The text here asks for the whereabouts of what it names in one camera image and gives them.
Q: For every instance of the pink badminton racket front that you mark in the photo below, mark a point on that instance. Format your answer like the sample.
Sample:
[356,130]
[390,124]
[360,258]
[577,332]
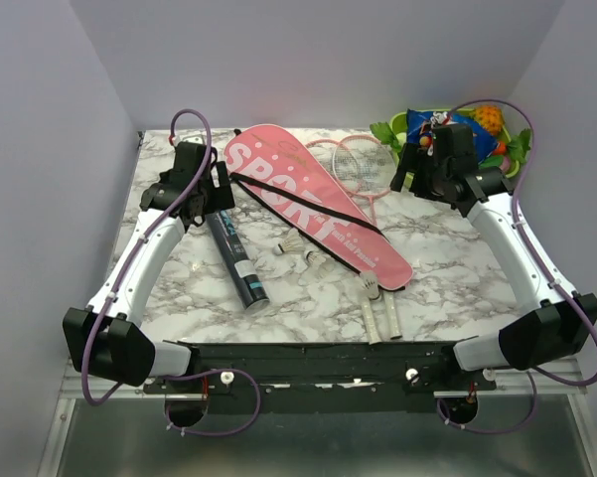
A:
[367,177]

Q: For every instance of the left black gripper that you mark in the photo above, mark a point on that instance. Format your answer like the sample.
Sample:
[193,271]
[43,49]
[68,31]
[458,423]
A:
[223,196]

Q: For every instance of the pink racket cover bag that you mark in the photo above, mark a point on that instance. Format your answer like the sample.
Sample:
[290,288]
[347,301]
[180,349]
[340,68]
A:
[273,167]

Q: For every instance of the green leafy toy vegetable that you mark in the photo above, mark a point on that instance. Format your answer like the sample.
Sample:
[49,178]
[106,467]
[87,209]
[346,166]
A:
[384,134]

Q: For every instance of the toy pineapple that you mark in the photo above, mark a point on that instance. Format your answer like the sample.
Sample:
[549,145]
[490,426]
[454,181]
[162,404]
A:
[490,118]

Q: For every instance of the blue chip bag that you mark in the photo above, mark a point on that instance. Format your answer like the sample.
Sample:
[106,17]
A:
[419,126]

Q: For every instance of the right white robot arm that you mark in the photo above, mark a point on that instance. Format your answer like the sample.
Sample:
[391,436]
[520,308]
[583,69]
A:
[556,320]

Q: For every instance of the white shuttlecock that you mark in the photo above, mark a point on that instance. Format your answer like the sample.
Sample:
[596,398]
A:
[370,285]
[319,263]
[291,243]

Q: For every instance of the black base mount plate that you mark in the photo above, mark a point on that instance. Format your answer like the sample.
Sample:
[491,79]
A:
[322,377]

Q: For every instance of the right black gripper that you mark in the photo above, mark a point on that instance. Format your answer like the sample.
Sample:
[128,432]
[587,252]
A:
[416,157]

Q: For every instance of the aluminium rail frame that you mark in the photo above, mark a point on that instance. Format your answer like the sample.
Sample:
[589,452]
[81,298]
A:
[506,383]

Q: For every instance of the black shuttlecock tube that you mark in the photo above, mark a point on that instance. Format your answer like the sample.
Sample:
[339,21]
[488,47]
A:
[240,268]

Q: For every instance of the green plastic basket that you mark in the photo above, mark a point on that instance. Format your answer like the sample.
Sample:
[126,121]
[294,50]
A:
[510,167]

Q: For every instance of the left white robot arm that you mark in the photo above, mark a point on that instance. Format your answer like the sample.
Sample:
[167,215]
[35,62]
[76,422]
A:
[105,339]

